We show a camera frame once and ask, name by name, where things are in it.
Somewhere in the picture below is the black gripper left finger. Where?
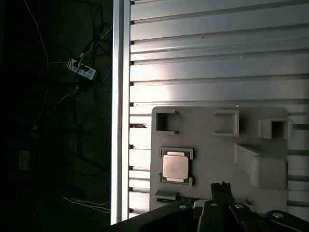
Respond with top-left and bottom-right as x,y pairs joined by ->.
111,183 -> 226,232

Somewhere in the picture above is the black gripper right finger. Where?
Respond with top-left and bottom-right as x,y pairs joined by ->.
222,182 -> 309,232

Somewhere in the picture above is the silver green CPU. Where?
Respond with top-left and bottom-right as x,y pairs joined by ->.
160,147 -> 195,187

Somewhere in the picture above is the grey plastic parts rack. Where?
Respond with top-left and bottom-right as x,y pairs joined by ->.
149,106 -> 293,213

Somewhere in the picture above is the white power strip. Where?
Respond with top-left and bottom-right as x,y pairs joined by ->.
66,58 -> 98,82

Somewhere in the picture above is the blue floor cable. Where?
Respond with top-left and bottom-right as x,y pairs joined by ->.
57,69 -> 113,105

